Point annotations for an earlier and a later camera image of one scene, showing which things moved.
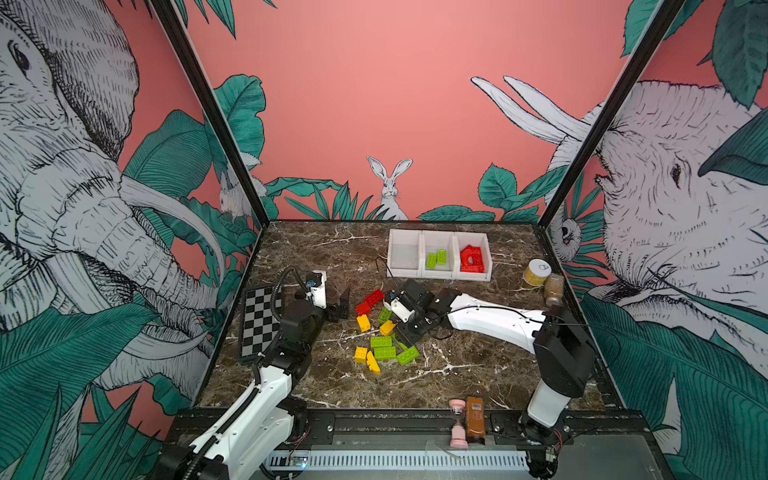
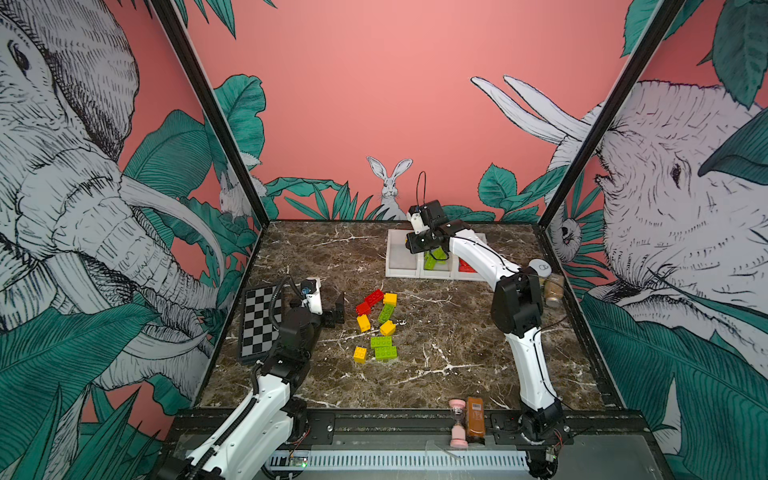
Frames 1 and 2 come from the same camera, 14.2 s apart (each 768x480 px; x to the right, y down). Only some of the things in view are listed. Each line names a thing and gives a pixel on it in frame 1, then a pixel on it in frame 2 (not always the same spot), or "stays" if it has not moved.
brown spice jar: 554,288 stays
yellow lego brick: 387,328 stays
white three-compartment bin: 433,254 stays
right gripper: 404,335 to 413,246
